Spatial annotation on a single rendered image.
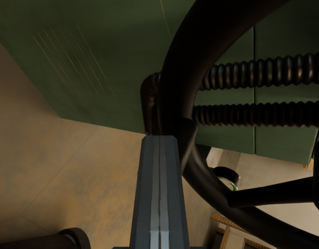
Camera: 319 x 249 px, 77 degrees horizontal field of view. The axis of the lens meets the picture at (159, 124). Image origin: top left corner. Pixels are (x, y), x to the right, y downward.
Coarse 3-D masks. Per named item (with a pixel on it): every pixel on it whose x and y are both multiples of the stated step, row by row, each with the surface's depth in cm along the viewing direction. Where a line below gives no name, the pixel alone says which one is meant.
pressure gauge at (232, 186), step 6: (210, 168) 45; (216, 168) 43; (222, 168) 42; (228, 168) 41; (216, 174) 41; (222, 174) 41; (228, 174) 40; (234, 174) 41; (222, 180) 41; (228, 180) 40; (234, 180) 40; (240, 180) 42; (228, 186) 41; (234, 186) 40
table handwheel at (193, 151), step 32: (224, 0) 8; (256, 0) 8; (288, 0) 8; (192, 32) 10; (224, 32) 9; (192, 64) 11; (160, 96) 14; (192, 96) 13; (160, 128) 17; (192, 160) 19; (224, 192) 21; (256, 192) 18; (288, 192) 15; (256, 224) 21; (288, 224) 21
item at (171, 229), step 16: (160, 144) 10; (176, 144) 10; (160, 160) 9; (176, 160) 9; (160, 176) 8; (176, 176) 8; (160, 192) 7; (176, 192) 7; (160, 208) 7; (176, 208) 7; (160, 224) 6; (176, 224) 6; (160, 240) 6; (176, 240) 6
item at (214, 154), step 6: (198, 144) 47; (204, 150) 45; (210, 150) 45; (216, 150) 49; (222, 150) 53; (204, 156) 44; (210, 156) 46; (216, 156) 49; (210, 162) 46; (216, 162) 50
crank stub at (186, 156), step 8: (184, 120) 14; (176, 128) 13; (184, 128) 13; (192, 128) 14; (176, 136) 13; (184, 136) 13; (192, 136) 14; (184, 144) 13; (192, 144) 13; (184, 152) 12; (184, 160) 12
